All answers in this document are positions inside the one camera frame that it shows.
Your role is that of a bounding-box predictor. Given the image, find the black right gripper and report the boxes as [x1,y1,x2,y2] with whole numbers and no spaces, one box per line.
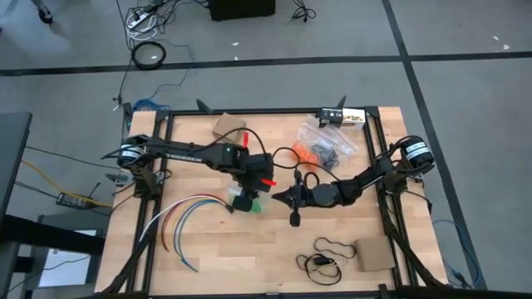
[271,185,313,228]

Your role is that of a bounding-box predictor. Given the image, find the green rubber bands bunch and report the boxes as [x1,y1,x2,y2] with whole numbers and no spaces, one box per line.
[227,186,264,214]

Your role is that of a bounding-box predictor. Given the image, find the orange rubber bands bunch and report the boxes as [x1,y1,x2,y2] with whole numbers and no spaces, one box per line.
[290,141,320,167]

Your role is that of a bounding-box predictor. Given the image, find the black rubber bands bunch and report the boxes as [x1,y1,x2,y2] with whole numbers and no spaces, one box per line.
[313,140,342,167]

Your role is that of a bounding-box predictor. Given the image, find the brown cardboard box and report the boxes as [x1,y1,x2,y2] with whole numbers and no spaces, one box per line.
[211,111,248,145]

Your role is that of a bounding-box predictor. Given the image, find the black box with label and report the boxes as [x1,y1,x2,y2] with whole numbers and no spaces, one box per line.
[316,107,344,128]

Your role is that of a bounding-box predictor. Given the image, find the white box with hotdog picture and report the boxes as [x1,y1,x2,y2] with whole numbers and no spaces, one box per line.
[341,107,367,127]

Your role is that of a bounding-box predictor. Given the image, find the flat cardboard box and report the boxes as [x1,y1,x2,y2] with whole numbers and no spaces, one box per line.
[353,235,397,273]

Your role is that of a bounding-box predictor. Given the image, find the black floor box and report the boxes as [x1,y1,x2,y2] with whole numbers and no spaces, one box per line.
[209,0,277,22]

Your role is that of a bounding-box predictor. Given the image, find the black floor device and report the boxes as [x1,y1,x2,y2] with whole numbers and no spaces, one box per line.
[56,192,91,210]

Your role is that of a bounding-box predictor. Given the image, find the white power strip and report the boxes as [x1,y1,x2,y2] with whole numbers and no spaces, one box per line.
[126,7,160,42]

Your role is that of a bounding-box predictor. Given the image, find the black desk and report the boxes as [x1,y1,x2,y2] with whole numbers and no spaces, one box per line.
[0,213,106,299]

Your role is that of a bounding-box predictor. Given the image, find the dark grey desk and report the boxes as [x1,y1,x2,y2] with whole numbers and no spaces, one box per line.
[0,110,34,219]

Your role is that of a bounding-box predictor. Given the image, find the chair wheel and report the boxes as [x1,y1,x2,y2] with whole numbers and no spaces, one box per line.
[31,0,55,25]

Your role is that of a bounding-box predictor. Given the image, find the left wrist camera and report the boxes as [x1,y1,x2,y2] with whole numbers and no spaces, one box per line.
[248,152,275,178]

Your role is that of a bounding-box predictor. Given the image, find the black cable loop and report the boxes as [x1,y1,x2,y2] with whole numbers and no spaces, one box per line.
[295,237,358,287]

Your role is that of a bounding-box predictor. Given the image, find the red cable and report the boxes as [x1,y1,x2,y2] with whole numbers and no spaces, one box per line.
[160,197,234,252]

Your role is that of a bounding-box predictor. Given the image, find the white cable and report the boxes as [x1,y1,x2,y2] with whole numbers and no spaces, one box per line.
[139,194,234,246]

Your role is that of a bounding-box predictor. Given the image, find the blue floor cable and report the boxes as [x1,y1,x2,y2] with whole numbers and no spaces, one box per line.
[431,218,483,288]
[131,98,172,113]

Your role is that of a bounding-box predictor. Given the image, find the black ring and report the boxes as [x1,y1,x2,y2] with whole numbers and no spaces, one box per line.
[131,40,168,71]

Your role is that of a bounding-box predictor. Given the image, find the black floor cable bundle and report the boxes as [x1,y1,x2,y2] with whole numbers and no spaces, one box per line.
[286,0,318,25]

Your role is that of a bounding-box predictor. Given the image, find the yellow floor cable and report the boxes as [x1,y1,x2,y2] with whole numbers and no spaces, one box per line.
[20,159,113,208]

